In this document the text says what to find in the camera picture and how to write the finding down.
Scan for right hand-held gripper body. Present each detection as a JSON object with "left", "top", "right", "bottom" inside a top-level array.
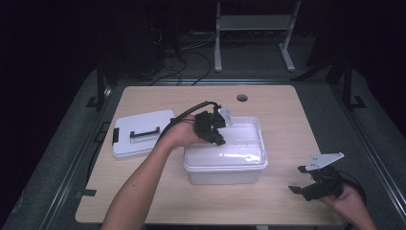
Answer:
[{"left": 301, "top": 151, "right": 346, "bottom": 202}]

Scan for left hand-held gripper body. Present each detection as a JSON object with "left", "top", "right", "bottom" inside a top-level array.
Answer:
[{"left": 193, "top": 106, "right": 235, "bottom": 137}]

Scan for white plastic storage box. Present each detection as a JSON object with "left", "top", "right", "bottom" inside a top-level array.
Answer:
[{"left": 183, "top": 116, "right": 269, "bottom": 186}]

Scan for person's left hand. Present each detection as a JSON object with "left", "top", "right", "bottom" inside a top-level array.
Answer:
[{"left": 158, "top": 115, "right": 206, "bottom": 150}]

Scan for person's right hand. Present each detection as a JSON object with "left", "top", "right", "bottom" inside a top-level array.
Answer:
[{"left": 318, "top": 184, "right": 369, "bottom": 221}]

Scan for white metal stand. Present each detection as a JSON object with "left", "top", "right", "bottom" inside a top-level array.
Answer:
[{"left": 214, "top": 0, "right": 303, "bottom": 73}]

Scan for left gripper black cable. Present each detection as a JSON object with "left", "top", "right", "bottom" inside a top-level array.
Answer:
[{"left": 86, "top": 101, "right": 222, "bottom": 185}]

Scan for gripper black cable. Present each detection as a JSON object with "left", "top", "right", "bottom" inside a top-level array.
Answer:
[
  {"left": 86, "top": 101, "right": 222, "bottom": 185},
  {"left": 336, "top": 170, "right": 369, "bottom": 206}
]

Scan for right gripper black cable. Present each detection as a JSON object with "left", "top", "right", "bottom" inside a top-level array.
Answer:
[{"left": 336, "top": 170, "right": 369, "bottom": 206}]

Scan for black floor cables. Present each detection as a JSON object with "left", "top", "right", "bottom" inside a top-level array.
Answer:
[{"left": 147, "top": 28, "right": 214, "bottom": 86}]

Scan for white box lid black handle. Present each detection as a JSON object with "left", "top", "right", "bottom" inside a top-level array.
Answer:
[{"left": 111, "top": 108, "right": 177, "bottom": 159}]

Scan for black upright post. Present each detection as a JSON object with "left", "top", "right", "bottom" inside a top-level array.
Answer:
[
  {"left": 85, "top": 61, "right": 108, "bottom": 111},
  {"left": 342, "top": 59, "right": 368, "bottom": 110}
]

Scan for black rail clip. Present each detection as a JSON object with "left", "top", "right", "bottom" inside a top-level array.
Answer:
[{"left": 76, "top": 189, "right": 98, "bottom": 198}]

